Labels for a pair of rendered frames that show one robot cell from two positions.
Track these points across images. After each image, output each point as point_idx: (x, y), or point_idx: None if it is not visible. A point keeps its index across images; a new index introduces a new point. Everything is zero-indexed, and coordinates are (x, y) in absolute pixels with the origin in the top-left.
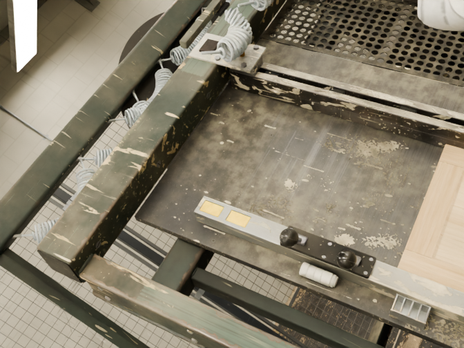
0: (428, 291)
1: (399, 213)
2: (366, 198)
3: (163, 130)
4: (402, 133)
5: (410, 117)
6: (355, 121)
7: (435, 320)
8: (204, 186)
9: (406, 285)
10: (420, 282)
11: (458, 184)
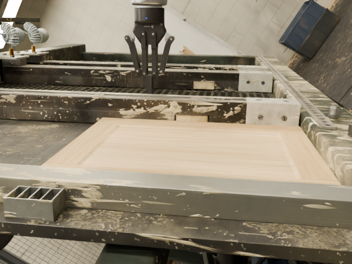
0: (61, 174)
1: (48, 153)
2: (13, 149)
3: None
4: (63, 118)
5: (66, 95)
6: (19, 117)
7: (73, 211)
8: None
9: (32, 173)
10: (52, 169)
11: (112, 130)
